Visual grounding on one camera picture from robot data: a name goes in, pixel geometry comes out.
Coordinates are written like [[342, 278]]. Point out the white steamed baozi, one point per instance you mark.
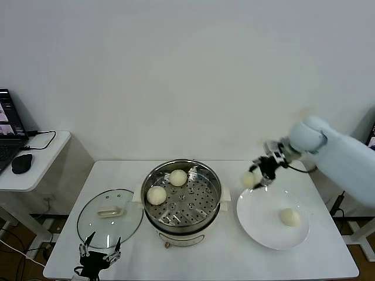
[[249, 179], [290, 217], [156, 196], [178, 177]]

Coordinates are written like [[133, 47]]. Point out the black computer mouse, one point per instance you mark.
[[22, 163]]

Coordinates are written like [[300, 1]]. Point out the white side table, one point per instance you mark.
[[359, 234], [47, 164]]

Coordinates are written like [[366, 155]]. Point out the cream electric pot base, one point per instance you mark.
[[181, 237]]

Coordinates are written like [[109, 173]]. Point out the round glass pot lid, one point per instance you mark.
[[123, 222]]

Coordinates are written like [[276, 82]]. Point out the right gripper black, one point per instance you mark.
[[268, 169]]

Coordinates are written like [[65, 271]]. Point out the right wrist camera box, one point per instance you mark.
[[274, 150]]

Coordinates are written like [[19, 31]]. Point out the round white plate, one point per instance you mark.
[[263, 222]]

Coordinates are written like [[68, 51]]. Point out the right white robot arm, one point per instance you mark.
[[345, 164]]

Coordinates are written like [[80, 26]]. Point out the perforated steel steamer basket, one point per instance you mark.
[[205, 175]]

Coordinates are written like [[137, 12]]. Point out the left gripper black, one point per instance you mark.
[[93, 260]]

